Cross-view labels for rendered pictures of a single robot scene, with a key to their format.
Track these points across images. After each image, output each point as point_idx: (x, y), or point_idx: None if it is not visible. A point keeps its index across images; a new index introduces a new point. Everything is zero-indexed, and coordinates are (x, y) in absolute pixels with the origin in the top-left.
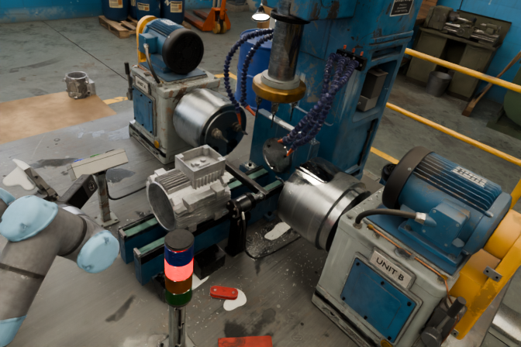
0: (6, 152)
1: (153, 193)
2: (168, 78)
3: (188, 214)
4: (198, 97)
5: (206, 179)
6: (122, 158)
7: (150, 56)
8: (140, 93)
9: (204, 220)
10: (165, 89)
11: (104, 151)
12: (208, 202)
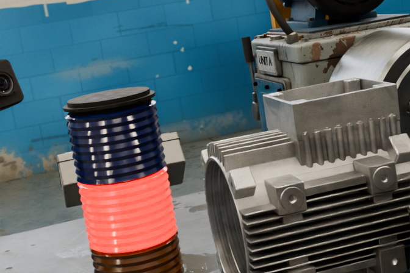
0: (33, 239)
1: (223, 213)
2: (316, 29)
3: (279, 226)
4: (373, 39)
5: (340, 138)
6: (170, 152)
7: (291, 12)
8: (266, 83)
9: (345, 270)
10: (302, 42)
11: (201, 230)
12: (350, 206)
